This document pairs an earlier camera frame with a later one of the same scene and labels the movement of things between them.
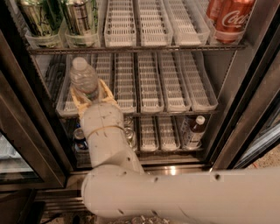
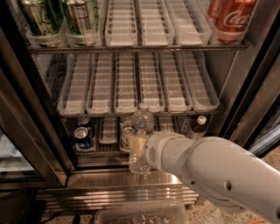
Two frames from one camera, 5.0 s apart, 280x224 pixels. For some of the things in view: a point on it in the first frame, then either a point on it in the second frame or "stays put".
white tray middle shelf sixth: [200, 91] stays put
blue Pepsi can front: [80, 140] stays put
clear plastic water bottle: [83, 77] to [141, 125]
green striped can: [80, 17] stays put
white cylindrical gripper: [101, 117] to [154, 149]
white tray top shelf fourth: [155, 24] stays put
